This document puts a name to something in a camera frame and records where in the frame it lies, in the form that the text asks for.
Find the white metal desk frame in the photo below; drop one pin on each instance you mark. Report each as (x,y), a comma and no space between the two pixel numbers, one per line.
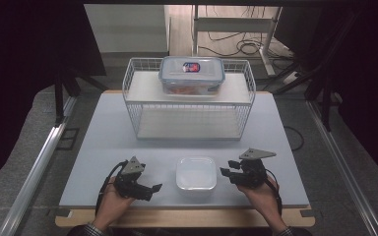
(233,24)

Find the person's right hand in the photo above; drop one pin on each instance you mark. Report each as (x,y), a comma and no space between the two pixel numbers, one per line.
(264,200)

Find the black floor bracket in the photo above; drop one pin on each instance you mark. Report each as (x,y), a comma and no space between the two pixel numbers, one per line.
(68,139)

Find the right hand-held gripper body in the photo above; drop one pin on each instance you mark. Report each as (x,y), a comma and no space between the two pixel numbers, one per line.
(252,170)

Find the person's left hand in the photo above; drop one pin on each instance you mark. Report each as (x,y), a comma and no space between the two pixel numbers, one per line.
(113,205)

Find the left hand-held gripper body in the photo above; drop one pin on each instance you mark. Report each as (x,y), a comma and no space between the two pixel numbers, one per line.
(129,178)

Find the lidded food container with label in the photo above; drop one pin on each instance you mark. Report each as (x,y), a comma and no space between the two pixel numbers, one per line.
(192,73)

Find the black metal stand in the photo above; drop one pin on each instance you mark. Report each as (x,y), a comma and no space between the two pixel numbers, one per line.
(325,98)
(59,98)

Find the clear plastic container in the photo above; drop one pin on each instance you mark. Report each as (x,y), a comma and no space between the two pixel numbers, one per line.
(196,173)

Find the aluminium rail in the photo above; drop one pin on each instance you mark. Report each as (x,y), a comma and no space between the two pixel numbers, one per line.
(32,173)
(344,170)

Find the white cabinet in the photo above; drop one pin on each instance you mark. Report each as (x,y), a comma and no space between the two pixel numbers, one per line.
(124,28)

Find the dark curtain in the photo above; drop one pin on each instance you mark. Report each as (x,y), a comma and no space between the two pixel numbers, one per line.
(19,65)
(370,82)

